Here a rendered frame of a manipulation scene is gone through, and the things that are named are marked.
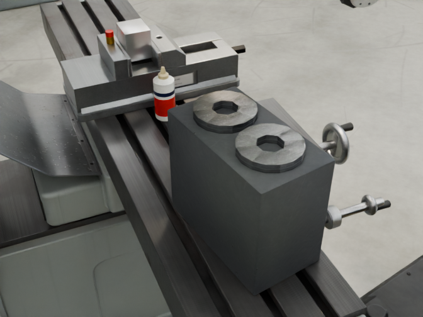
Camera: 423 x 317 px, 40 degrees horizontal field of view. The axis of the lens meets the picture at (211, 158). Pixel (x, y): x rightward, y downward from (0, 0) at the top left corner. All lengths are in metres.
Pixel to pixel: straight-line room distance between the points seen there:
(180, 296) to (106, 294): 0.60
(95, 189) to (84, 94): 0.19
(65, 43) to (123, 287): 0.60
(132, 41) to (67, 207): 0.35
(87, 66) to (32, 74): 2.13
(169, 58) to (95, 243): 0.42
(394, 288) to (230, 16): 2.78
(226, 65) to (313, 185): 0.54
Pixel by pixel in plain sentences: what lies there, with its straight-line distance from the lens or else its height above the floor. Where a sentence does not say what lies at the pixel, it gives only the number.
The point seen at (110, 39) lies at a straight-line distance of 1.18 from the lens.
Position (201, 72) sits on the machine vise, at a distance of 1.20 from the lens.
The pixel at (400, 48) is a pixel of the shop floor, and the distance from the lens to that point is 3.62.
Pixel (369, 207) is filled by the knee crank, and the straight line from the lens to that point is 1.60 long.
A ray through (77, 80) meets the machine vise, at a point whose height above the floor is 1.00.
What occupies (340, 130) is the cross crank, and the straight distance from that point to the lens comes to 1.57.
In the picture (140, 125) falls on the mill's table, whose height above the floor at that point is 0.93.
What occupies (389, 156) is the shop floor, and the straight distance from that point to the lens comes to 2.69.
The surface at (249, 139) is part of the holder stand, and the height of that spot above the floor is 1.13.
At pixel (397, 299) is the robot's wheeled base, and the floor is 0.59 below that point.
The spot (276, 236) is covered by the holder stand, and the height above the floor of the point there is 1.03.
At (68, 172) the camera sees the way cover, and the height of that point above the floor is 0.87.
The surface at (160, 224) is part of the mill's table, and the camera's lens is 0.91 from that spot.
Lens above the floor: 1.57
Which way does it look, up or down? 38 degrees down
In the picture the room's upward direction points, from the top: straight up
